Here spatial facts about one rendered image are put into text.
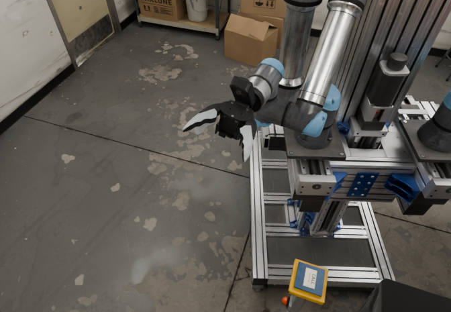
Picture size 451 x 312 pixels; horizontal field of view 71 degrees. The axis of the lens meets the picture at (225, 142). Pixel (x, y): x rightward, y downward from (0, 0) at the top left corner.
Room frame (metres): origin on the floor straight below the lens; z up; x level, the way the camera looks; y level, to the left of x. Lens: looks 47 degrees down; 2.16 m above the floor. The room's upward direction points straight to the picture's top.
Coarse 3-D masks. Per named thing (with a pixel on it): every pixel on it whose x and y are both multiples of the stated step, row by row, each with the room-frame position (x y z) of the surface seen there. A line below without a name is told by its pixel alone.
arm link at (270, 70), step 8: (264, 64) 0.72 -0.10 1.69; (272, 64) 0.72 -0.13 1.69; (280, 64) 0.74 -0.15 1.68; (256, 72) 0.69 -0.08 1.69; (264, 72) 0.69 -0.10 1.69; (272, 72) 0.70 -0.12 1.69; (280, 72) 0.71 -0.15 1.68; (264, 80) 0.66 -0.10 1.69; (272, 80) 0.67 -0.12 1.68; (280, 80) 0.71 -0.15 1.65; (272, 88) 0.66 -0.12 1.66; (272, 96) 0.68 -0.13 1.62
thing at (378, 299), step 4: (384, 280) 0.43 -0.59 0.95; (380, 284) 0.42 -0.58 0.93; (376, 288) 0.43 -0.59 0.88; (380, 288) 0.41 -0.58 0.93; (372, 292) 0.43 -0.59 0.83; (376, 292) 0.42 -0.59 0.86; (380, 292) 0.39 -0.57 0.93; (368, 296) 0.43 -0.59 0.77; (372, 296) 0.41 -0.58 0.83; (376, 296) 0.40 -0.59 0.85; (380, 296) 0.38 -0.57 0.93; (368, 300) 0.41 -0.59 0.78; (372, 300) 0.40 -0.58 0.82; (376, 300) 0.39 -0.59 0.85; (380, 300) 0.37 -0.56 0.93; (364, 304) 0.41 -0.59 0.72; (368, 304) 0.39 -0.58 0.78; (372, 304) 0.39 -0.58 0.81; (376, 304) 0.37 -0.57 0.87; (380, 304) 0.35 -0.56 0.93; (360, 308) 0.41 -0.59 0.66; (364, 308) 0.40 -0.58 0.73; (368, 308) 0.38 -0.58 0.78; (372, 308) 0.37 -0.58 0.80; (376, 308) 0.36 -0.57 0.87; (380, 308) 0.34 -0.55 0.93
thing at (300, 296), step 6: (294, 264) 0.49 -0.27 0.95; (312, 264) 0.49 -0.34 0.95; (294, 270) 0.46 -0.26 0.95; (294, 276) 0.44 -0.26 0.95; (294, 282) 0.42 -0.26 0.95; (324, 282) 0.42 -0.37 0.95; (294, 288) 0.40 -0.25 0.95; (324, 288) 0.40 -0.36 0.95; (294, 294) 0.38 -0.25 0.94; (300, 294) 0.38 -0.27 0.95; (306, 294) 0.38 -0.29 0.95; (312, 294) 0.38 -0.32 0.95; (324, 294) 0.38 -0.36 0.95; (294, 300) 0.42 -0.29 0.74; (300, 300) 0.41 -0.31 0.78; (312, 300) 0.36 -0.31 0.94; (318, 300) 0.36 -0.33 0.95; (324, 300) 0.36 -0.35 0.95; (288, 306) 0.42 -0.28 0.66; (294, 306) 0.42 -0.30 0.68; (300, 306) 0.41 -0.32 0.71
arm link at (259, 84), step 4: (252, 76) 0.67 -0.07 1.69; (256, 76) 0.67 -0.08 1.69; (252, 80) 0.65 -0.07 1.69; (256, 80) 0.65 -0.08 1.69; (260, 80) 0.65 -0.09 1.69; (256, 84) 0.64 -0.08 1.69; (260, 84) 0.64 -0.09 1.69; (264, 84) 0.65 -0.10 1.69; (256, 88) 0.63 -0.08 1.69; (260, 88) 0.63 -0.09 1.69; (264, 88) 0.63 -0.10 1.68; (268, 88) 0.64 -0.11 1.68; (260, 92) 0.62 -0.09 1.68; (264, 92) 0.63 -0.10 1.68; (268, 92) 0.64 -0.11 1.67; (264, 96) 0.62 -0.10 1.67; (268, 96) 0.64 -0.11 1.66; (264, 100) 0.62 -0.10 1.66
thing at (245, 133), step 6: (246, 126) 0.50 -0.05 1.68; (240, 132) 0.48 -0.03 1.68; (246, 132) 0.49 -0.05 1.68; (240, 138) 0.48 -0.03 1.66; (246, 138) 0.47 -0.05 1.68; (252, 138) 0.47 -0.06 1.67; (246, 144) 0.45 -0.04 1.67; (252, 144) 0.46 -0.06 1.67; (246, 150) 0.44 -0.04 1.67; (246, 156) 0.43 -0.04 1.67
